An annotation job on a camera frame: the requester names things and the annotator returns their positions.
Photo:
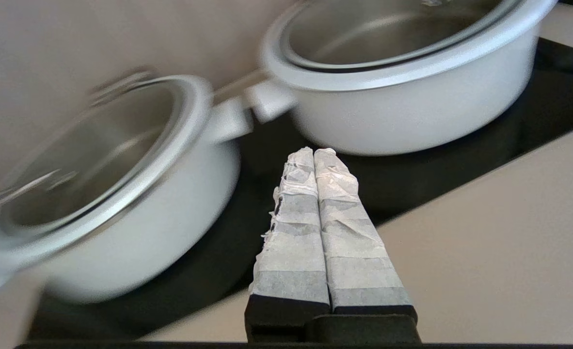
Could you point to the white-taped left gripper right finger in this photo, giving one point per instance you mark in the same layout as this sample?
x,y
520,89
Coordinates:
x,y
359,252

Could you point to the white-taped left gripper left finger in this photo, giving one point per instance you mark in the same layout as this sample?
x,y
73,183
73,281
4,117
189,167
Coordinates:
x,y
294,252

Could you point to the small white-rimmed glass lid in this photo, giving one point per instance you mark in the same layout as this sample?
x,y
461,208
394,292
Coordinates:
x,y
403,43

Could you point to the large white pot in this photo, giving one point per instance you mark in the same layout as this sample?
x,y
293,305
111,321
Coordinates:
x,y
151,232

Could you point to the small white pot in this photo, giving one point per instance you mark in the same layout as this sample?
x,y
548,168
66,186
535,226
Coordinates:
x,y
412,111

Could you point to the large white-rimmed glass lid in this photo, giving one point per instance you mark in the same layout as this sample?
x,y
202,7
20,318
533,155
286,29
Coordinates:
x,y
97,160

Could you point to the black glass cooktop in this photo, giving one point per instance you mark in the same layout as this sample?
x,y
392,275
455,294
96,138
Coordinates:
x,y
412,179

